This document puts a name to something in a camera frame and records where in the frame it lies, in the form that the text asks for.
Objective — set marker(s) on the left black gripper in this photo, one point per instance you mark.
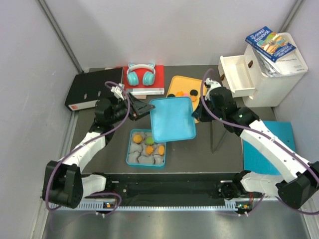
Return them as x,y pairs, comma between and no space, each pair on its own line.
138,108

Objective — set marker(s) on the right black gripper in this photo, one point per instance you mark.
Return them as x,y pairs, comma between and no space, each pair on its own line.
199,113

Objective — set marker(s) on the blue tin lid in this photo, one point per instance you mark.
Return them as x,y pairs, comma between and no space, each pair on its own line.
163,130

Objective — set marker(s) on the round orange cookie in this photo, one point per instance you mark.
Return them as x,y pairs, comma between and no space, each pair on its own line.
137,138
161,150

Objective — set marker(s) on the green cookie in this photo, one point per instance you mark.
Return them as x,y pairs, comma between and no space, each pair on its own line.
150,140

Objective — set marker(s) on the orange flower cookie bottom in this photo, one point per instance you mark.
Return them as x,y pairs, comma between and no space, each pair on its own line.
149,149

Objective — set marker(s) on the orange flower cookie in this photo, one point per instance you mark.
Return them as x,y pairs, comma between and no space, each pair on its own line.
179,94
149,149
193,98

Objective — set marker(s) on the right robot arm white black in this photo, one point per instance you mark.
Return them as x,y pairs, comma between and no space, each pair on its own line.
298,180

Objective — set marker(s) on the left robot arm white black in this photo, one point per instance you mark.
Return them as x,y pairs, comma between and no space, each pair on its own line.
63,183

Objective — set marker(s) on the orange flower cookie right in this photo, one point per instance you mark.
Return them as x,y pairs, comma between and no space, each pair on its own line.
193,98

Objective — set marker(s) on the black cookie right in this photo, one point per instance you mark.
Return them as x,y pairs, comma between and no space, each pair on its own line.
193,92

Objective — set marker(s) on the orange flower cookie top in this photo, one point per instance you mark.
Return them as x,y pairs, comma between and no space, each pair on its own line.
179,94

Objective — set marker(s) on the red book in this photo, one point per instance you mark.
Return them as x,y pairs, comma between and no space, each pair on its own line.
142,91

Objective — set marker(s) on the teal cat ear headphones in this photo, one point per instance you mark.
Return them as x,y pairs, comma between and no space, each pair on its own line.
144,72

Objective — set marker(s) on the yellow tray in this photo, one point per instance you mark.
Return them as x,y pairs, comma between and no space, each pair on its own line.
184,84

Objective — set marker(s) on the blue cookie tin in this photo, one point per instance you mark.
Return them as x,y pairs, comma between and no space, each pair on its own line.
136,155

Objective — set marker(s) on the white drawer cabinet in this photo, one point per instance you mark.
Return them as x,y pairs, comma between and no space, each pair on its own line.
242,75

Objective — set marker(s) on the blue folder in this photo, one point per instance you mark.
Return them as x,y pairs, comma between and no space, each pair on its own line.
254,161

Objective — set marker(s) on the silver foil packet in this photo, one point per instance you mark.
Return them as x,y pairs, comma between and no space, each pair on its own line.
265,66

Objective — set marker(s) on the blue paperback book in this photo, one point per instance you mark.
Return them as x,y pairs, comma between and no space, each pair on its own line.
270,44

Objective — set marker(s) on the black ring binder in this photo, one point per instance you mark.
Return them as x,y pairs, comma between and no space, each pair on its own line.
88,88

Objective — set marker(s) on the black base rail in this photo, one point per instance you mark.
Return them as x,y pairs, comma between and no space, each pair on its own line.
216,185

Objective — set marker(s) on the grey cable duct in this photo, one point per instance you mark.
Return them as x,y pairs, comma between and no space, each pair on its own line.
102,206

